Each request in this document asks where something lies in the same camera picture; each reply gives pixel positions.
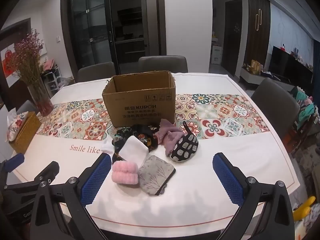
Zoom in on white television cabinet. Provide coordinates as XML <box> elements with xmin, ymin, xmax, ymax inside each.
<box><xmin>239</xmin><ymin>66</ymin><xmax>295</xmax><ymax>90</ymax></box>

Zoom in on red and white wall poster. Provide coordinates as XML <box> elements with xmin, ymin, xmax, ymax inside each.
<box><xmin>0</xmin><ymin>42</ymin><xmax>19</xmax><ymax>85</ymax></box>

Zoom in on black oval print pouch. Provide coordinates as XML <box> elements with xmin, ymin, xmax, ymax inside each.
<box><xmin>169</xmin><ymin>121</ymin><xmax>199</xmax><ymax>164</ymax></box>

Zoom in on yellow toy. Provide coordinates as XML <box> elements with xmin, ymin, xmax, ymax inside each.
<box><xmin>292</xmin><ymin>196</ymin><xmax>317</xmax><ymax>222</ymax></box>

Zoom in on dark slatted cabinet door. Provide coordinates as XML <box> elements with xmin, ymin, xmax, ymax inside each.
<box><xmin>244</xmin><ymin>0</ymin><xmax>271</xmax><ymax>73</ymax></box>

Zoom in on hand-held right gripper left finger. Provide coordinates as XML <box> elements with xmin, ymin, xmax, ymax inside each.
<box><xmin>30</xmin><ymin>152</ymin><xmax>112</xmax><ymax>240</ymax></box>

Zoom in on floral fabric tissue cover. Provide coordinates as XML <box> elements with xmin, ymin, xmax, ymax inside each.
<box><xmin>6</xmin><ymin>111</ymin><xmax>32</xmax><ymax>140</ymax></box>

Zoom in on purple knit cloth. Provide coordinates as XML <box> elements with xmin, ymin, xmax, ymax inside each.
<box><xmin>153</xmin><ymin>119</ymin><xmax>185</xmax><ymax>157</ymax></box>

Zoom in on white square cloth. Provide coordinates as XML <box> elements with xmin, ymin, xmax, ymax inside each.
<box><xmin>119</xmin><ymin>136</ymin><xmax>150</xmax><ymax>162</ymax></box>

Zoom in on dark wooden door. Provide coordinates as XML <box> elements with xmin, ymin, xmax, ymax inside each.
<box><xmin>0</xmin><ymin>17</ymin><xmax>32</xmax><ymax>110</ymax></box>
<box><xmin>224</xmin><ymin>0</ymin><xmax>244</xmax><ymax>77</ymax></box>

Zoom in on pink cloth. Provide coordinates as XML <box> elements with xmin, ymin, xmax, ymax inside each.
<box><xmin>42</xmin><ymin>59</ymin><xmax>57</xmax><ymax>70</ymax></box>

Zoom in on black television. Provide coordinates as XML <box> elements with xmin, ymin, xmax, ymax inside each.
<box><xmin>269</xmin><ymin>45</ymin><xmax>314</xmax><ymax>83</ymax></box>

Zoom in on black patterned silk scarf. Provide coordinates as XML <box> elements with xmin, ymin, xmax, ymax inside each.
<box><xmin>111</xmin><ymin>124</ymin><xmax>160</xmax><ymax>162</ymax></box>

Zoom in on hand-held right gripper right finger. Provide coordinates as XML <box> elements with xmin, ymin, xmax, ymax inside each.
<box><xmin>212</xmin><ymin>152</ymin><xmax>294</xmax><ymax>240</ymax></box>

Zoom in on white shoe rack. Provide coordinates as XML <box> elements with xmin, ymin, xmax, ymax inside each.
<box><xmin>41</xmin><ymin>66</ymin><xmax>63</xmax><ymax>98</ymax></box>

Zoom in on cream cloth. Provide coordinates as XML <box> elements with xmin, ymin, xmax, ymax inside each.
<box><xmin>112</xmin><ymin>162</ymin><xmax>139</xmax><ymax>187</ymax></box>

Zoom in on white storage drawers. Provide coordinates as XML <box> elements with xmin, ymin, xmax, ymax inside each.
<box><xmin>211</xmin><ymin>31</ymin><xmax>223</xmax><ymax>64</ymax></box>

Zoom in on grey branch print pouch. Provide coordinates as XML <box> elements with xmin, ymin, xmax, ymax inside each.
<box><xmin>138</xmin><ymin>155</ymin><xmax>176</xmax><ymax>196</ymax></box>

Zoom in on teal and white clothes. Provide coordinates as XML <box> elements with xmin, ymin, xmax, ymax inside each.
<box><xmin>290</xmin><ymin>86</ymin><xmax>320</xmax><ymax>153</ymax></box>

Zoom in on black framed glass sliding door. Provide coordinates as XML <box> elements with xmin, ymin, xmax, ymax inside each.
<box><xmin>61</xmin><ymin>0</ymin><xmax>120</xmax><ymax>73</ymax></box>

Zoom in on yellow wicker tissue box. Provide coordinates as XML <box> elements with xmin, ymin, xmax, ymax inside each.
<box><xmin>9</xmin><ymin>112</ymin><xmax>42</xmax><ymax>154</ymax></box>

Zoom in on brown cardboard box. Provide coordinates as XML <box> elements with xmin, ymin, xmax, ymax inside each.
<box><xmin>102</xmin><ymin>70</ymin><xmax>177</xmax><ymax>128</ymax></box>

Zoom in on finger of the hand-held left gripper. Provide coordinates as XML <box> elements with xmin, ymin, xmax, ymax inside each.
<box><xmin>0</xmin><ymin>153</ymin><xmax>25</xmax><ymax>180</ymax></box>
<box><xmin>5</xmin><ymin>161</ymin><xmax>60</xmax><ymax>193</ymax></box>

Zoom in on dried pink flowers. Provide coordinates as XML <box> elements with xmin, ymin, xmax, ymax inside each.
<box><xmin>6</xmin><ymin>29</ymin><xmax>45</xmax><ymax>98</ymax></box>

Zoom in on glass vase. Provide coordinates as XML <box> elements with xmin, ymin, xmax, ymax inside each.
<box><xmin>27</xmin><ymin>77</ymin><xmax>54</xmax><ymax>117</ymax></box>

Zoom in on grey dining chair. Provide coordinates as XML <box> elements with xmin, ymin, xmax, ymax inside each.
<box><xmin>77</xmin><ymin>62</ymin><xmax>117</xmax><ymax>83</ymax></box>
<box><xmin>138</xmin><ymin>56</ymin><xmax>188</xmax><ymax>73</ymax></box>
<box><xmin>16</xmin><ymin>100</ymin><xmax>38</xmax><ymax>114</ymax></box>
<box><xmin>251</xmin><ymin>77</ymin><xmax>300</xmax><ymax>140</ymax></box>

